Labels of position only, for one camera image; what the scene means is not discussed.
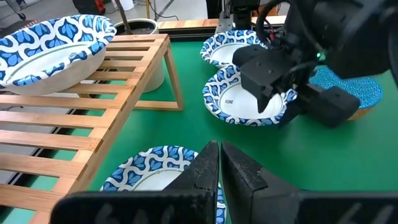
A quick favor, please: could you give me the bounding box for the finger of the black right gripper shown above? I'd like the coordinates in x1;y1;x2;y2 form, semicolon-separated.
231;44;302;114
278;83;361;129

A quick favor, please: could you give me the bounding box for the white plant pot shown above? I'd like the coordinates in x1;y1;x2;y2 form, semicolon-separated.
112;17;166;93

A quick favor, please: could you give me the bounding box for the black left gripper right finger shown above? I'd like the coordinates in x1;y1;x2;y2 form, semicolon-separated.
220;141;398;224

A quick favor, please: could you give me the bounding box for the grey wheeled cart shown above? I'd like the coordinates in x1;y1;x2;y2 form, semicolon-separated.
4;0;27;21

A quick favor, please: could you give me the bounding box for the wooden slatted shelf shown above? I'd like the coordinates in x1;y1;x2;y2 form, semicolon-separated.
0;33;185;224

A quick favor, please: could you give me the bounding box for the blue patterned paper bowl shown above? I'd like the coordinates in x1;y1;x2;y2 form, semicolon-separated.
201;64;299;128
0;14;118;96
200;29;268;69
99;145;227;224

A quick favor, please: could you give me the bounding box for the green leafy potted tree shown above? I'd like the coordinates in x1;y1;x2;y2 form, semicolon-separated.
114;0;134;35

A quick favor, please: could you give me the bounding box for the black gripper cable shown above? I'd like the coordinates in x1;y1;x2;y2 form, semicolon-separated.
255;0;292;47

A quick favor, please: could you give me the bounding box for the teal-inside orange-outside ceramic bowl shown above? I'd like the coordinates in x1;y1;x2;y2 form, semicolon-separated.
309;67;384;121

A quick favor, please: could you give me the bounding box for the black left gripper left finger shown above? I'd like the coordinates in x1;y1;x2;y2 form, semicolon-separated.
50;140;221;224

